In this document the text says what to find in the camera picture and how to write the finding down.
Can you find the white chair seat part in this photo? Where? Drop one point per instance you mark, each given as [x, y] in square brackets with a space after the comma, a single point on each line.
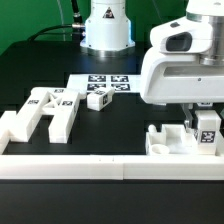
[172, 139]

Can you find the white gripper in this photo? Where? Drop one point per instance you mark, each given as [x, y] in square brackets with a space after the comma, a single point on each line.
[174, 70]

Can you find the white chair back frame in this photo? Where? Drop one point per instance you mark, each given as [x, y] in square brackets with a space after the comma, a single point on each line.
[59, 103]

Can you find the white marker sheet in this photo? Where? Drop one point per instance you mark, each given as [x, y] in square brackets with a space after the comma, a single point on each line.
[122, 83]

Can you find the white U-shaped fence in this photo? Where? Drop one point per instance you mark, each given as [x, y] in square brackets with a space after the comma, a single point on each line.
[174, 167]

